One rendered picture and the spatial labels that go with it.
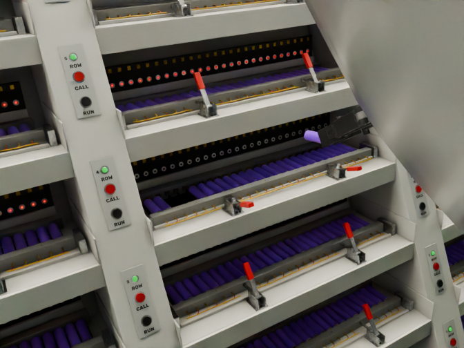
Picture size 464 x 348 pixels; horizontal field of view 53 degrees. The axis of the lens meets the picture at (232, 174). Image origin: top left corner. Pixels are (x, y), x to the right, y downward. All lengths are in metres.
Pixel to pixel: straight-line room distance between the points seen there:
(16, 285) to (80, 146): 0.24
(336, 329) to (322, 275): 0.16
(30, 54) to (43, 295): 0.39
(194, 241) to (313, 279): 0.30
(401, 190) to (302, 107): 0.33
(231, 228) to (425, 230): 0.52
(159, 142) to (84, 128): 0.13
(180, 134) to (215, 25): 0.23
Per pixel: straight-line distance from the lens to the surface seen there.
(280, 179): 1.01
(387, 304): 1.25
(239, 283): 0.99
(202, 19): 0.94
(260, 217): 0.94
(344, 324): 1.18
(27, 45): 0.85
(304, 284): 1.03
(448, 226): 1.28
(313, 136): 0.84
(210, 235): 0.89
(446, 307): 1.30
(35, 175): 0.82
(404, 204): 1.18
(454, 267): 1.42
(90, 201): 0.82
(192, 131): 0.88
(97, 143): 0.82
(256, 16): 1.00
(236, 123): 0.92
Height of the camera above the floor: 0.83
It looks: 4 degrees down
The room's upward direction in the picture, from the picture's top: 14 degrees counter-clockwise
